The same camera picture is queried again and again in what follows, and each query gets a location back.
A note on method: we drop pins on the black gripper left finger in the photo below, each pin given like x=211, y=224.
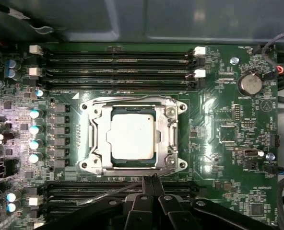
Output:
x=142, y=213

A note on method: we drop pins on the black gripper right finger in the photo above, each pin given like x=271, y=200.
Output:
x=173, y=213

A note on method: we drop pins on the silver CPU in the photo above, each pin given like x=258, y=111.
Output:
x=132, y=136

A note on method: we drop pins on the metal socket cover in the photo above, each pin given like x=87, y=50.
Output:
x=161, y=119

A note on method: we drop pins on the CPU socket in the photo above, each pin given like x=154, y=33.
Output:
x=91, y=115

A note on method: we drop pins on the internal USB port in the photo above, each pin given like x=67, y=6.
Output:
x=247, y=152

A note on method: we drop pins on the green motherboard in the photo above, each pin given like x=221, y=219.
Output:
x=204, y=119

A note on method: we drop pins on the silver coin cell battery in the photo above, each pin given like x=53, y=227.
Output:
x=251, y=83

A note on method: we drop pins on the open PC case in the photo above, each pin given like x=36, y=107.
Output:
x=180, y=19

